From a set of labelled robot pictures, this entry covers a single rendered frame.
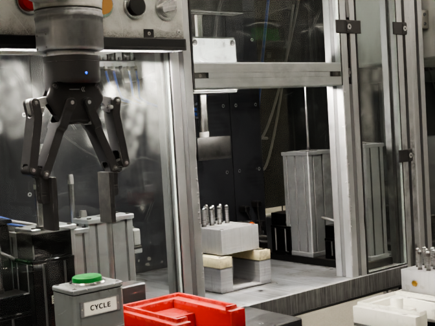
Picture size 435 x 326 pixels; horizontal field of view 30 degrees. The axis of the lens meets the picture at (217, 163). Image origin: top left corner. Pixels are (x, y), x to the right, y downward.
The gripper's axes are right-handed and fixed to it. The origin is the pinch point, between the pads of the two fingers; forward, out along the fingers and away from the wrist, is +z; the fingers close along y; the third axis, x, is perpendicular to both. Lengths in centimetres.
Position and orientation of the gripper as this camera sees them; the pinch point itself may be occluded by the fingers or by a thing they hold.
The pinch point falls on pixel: (79, 206)
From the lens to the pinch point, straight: 110.9
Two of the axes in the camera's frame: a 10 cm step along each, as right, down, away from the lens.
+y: -7.7, 0.7, -6.3
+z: 0.5, 10.0, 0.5
